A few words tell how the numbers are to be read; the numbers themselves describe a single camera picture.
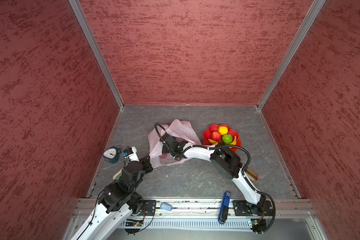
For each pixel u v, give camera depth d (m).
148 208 0.74
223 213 0.70
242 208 0.74
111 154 0.88
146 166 0.64
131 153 0.63
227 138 0.95
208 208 0.76
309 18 0.74
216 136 0.95
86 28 0.78
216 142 0.97
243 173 0.58
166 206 0.74
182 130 0.88
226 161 0.57
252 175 0.83
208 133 1.00
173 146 0.74
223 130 0.98
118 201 0.49
